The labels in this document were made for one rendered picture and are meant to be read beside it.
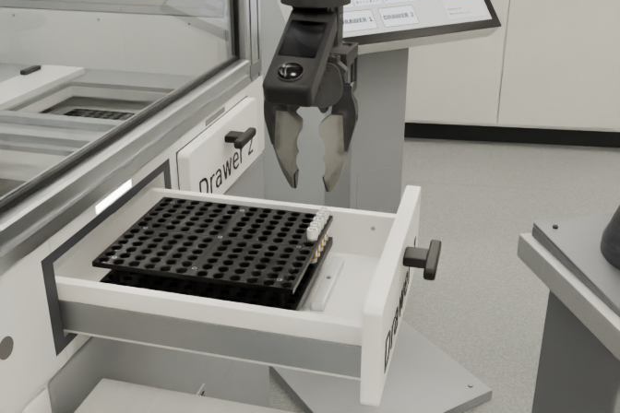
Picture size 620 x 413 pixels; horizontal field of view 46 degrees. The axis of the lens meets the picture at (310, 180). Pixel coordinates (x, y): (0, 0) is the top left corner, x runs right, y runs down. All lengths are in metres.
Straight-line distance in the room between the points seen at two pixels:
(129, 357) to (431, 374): 1.22
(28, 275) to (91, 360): 0.18
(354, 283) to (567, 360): 0.45
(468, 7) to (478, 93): 2.06
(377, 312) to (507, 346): 1.63
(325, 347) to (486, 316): 1.71
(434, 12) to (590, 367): 0.86
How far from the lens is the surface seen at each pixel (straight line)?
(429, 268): 0.75
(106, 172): 0.85
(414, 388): 2.00
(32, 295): 0.76
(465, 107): 3.78
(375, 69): 1.68
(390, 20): 1.58
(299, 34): 0.71
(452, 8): 1.70
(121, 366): 0.95
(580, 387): 1.18
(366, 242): 0.91
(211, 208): 0.90
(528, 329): 2.36
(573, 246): 1.13
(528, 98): 3.80
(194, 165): 1.02
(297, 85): 0.65
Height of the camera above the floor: 1.28
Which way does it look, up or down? 23 degrees down
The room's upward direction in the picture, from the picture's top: straight up
